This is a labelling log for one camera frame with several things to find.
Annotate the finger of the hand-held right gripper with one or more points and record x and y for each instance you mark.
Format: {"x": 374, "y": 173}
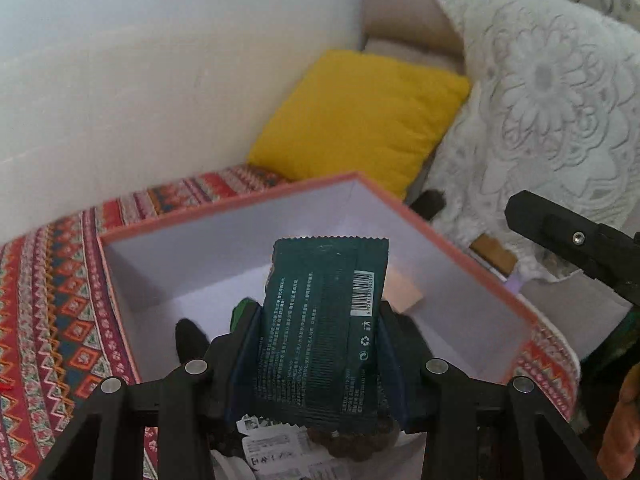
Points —
{"x": 575, "y": 240}

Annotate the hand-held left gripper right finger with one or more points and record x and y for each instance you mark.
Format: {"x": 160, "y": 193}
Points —
{"x": 392, "y": 360}

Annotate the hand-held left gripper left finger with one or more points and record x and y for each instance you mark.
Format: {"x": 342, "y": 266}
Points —
{"x": 242, "y": 360}

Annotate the small peach box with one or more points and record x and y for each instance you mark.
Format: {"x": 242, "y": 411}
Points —
{"x": 402, "y": 290}

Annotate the dark teal foil packet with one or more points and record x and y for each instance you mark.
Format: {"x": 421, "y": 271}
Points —
{"x": 315, "y": 335}

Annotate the pink cardboard box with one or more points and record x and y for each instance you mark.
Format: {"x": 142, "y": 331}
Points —
{"x": 300, "y": 220}

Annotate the person's right forearm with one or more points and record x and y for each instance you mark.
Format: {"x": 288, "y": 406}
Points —
{"x": 622, "y": 420}

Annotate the small purple packet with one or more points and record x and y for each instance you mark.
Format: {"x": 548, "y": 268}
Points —
{"x": 516, "y": 284}

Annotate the brown wooden block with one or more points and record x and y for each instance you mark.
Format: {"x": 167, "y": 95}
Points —
{"x": 495, "y": 252}

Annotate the small black object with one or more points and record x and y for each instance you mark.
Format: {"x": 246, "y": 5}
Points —
{"x": 430, "y": 202}

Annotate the white lace pillow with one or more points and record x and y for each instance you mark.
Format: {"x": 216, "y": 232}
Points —
{"x": 525, "y": 85}

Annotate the red patterned blanket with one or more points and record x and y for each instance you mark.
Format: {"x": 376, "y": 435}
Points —
{"x": 50, "y": 310}

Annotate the yellow pillow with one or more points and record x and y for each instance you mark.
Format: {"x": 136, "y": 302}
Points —
{"x": 360, "y": 115}

